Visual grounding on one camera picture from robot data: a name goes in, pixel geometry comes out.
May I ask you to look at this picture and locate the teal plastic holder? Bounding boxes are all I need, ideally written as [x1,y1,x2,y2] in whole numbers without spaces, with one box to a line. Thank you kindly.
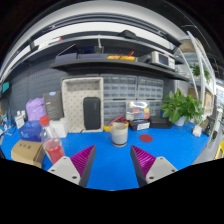
[1,81,11,94]

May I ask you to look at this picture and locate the clear bottle with red cap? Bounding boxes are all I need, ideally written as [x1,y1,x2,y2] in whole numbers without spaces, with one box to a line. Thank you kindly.
[39,115,66,165]

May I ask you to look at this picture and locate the green potted plant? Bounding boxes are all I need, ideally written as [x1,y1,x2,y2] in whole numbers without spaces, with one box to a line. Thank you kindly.
[160,89,205,127]

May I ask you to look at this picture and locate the purple plastic bag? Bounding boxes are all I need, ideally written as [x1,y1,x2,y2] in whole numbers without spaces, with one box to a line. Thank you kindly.
[25,97,47,122]

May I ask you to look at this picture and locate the black flat case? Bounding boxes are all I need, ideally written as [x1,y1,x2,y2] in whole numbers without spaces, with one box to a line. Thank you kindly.
[148,115,174,130]

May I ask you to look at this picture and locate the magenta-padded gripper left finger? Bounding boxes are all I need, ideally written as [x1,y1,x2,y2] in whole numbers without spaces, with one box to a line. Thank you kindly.
[47,144,97,188]

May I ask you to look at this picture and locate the grey and white cup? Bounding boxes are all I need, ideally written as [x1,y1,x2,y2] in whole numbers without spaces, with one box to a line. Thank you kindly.
[110,121,129,148]

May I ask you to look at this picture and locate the grey parts drawer cabinet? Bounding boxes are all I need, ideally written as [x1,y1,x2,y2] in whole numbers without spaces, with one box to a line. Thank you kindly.
[136,77,165,101]
[149,99,164,118]
[102,99,128,126]
[102,74,138,101]

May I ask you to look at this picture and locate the black workbench shelf unit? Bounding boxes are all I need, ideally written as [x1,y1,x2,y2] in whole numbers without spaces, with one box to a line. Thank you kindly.
[0,19,191,83]

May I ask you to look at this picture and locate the white carton box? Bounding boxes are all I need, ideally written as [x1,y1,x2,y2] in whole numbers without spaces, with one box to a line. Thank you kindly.
[49,118,69,139]

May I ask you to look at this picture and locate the white metal shelf unit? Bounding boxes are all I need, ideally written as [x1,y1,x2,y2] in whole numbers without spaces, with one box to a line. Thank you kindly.
[174,30,224,134]

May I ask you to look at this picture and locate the brown cardboard box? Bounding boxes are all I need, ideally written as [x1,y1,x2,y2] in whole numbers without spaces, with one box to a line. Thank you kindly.
[10,139,46,169]

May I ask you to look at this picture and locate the black rectangular speaker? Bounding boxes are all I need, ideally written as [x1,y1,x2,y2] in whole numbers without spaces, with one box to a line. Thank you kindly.
[82,96,102,131]

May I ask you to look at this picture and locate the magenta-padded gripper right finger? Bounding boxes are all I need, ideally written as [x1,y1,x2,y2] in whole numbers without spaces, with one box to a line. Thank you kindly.
[129,144,179,188]

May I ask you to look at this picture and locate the clear compartment box coloured parts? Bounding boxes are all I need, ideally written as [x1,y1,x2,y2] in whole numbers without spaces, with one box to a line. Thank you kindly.
[125,100,151,122]

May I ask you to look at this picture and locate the small white labelled box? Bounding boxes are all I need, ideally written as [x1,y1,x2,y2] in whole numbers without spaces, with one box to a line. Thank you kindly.
[14,111,27,130]

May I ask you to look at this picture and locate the black box with white label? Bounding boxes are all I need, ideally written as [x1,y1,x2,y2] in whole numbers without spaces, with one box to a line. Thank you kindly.
[129,119,152,132]

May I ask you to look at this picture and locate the white small block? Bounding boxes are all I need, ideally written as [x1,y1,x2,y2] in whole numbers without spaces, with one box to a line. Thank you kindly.
[192,124,203,138]

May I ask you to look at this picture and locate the black flat product box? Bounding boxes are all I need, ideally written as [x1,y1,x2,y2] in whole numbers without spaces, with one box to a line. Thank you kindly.
[42,90,65,122]

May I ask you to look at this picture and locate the blue printed box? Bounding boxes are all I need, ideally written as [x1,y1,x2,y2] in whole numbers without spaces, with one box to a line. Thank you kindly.
[18,120,44,143]

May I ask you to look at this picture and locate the flat round red coaster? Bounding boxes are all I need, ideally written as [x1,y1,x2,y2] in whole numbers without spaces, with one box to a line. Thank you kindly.
[138,133,154,143]

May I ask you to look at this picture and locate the white pegboard tray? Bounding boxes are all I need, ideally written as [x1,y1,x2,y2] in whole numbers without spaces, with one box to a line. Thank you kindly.
[61,76,105,134]

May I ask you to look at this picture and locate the yellow multimeter with red leads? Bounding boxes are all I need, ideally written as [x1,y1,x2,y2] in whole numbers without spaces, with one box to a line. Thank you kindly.
[103,115,129,133]

